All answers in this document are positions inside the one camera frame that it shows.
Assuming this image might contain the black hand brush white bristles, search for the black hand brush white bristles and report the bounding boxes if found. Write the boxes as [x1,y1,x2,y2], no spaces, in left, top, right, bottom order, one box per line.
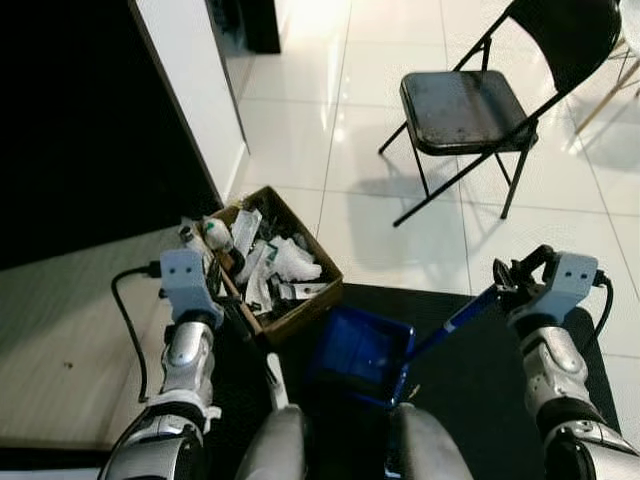
[178,224,291,413]

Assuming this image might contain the blue dustpan with long handle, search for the blue dustpan with long handle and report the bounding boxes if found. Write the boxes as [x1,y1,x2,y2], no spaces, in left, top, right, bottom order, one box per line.
[306,244,558,408]

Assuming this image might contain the large black floor mat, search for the large black floor mat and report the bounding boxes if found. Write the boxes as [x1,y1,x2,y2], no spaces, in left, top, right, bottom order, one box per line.
[205,283,621,480]

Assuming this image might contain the white bottle green label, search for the white bottle green label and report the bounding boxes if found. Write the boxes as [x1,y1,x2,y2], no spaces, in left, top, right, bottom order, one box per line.
[203,218,233,251]

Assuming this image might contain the clear plastic packet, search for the clear plastic packet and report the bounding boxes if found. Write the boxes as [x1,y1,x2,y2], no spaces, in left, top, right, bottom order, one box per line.
[232,208,263,256]

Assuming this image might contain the white crumpled paper wad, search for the white crumpled paper wad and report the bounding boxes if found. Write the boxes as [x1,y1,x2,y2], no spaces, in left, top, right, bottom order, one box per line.
[268,238,323,283]

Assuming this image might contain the brown cardboard box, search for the brown cardboard box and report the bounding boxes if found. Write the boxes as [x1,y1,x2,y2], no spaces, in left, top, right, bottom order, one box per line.
[205,185,344,346]

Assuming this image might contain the grey left robot leg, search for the grey left robot leg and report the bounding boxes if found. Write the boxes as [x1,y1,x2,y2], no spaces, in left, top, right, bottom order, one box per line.
[235,405,306,480]

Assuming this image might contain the grey robot leg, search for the grey robot leg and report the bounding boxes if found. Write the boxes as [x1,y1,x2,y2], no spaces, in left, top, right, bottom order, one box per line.
[235,405,306,480]
[388,403,471,480]

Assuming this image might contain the black folding chair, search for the black folding chair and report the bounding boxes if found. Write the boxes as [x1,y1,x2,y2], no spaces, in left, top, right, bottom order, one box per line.
[378,0,623,228]

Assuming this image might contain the grey right robot leg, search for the grey right robot leg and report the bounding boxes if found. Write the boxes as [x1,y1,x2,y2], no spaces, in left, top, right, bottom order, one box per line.
[388,403,471,480]

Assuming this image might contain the black and white cabinet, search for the black and white cabinet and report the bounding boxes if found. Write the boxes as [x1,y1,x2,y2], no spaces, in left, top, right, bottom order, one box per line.
[0,0,248,273]

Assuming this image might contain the white board black edge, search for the white board black edge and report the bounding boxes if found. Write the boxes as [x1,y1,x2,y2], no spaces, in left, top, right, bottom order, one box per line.
[0,438,116,480]

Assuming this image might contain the black column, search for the black column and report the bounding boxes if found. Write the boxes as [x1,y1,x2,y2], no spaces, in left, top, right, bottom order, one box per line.
[235,0,284,54]

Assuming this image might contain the white chair wooden legs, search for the white chair wooden legs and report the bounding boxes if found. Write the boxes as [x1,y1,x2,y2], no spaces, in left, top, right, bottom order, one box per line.
[575,0,640,136]

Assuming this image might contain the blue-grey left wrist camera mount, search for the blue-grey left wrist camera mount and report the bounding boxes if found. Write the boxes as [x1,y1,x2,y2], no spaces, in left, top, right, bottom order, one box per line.
[160,248,223,326]

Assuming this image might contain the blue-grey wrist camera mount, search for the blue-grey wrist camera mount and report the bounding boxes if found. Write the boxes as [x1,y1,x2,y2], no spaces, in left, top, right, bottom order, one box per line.
[160,248,223,326]
[535,252,601,321]

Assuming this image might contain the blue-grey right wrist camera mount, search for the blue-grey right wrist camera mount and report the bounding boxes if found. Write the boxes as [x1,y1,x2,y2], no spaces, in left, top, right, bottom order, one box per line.
[535,252,601,321]

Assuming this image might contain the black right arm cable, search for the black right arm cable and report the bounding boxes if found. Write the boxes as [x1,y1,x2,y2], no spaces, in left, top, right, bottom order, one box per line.
[593,272,615,346]

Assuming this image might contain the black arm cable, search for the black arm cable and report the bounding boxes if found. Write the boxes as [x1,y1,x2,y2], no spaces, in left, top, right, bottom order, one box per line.
[593,272,615,346]
[110,262,166,401]

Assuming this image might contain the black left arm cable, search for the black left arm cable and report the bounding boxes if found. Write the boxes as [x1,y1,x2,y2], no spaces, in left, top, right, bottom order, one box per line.
[110,262,166,401]

